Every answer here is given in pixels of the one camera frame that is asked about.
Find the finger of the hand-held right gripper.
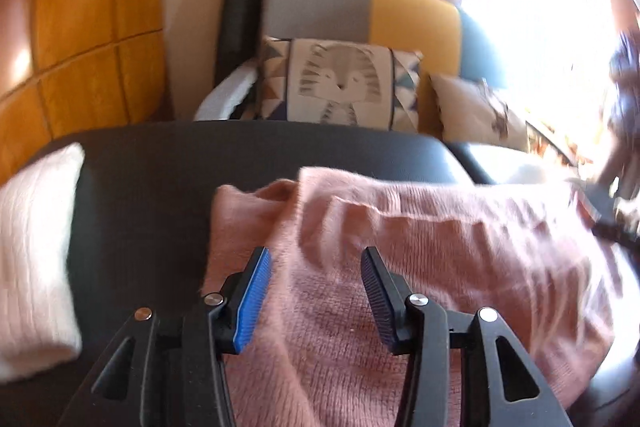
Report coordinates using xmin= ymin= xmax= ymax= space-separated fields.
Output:
xmin=570 ymin=184 xmax=640 ymax=254

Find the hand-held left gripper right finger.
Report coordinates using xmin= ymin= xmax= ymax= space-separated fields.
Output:
xmin=360 ymin=247 xmax=573 ymax=427

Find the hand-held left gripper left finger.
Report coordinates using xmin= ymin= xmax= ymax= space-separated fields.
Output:
xmin=57 ymin=247 xmax=273 ymax=427

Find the pink knit sweater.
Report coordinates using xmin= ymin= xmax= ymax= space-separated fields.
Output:
xmin=200 ymin=166 xmax=618 ymax=427

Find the wooden desk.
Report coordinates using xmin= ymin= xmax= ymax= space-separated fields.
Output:
xmin=525 ymin=117 xmax=601 ymax=168

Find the deer print cushion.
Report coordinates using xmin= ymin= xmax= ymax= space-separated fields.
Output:
xmin=429 ymin=73 xmax=531 ymax=152

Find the white folded knit sweater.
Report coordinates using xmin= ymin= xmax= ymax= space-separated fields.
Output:
xmin=0 ymin=143 xmax=85 ymax=380

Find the tiger print cushion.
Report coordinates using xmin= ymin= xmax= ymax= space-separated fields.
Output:
xmin=257 ymin=36 xmax=425 ymax=132

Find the grey yellow blue sofa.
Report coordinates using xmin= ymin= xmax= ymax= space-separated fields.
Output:
xmin=192 ymin=0 xmax=531 ymax=152

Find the black rolled mat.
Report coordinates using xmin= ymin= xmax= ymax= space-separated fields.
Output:
xmin=214 ymin=0 xmax=273 ymax=82

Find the wooden wardrobe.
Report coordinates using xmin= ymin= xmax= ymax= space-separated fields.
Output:
xmin=0 ymin=0 xmax=173 ymax=180

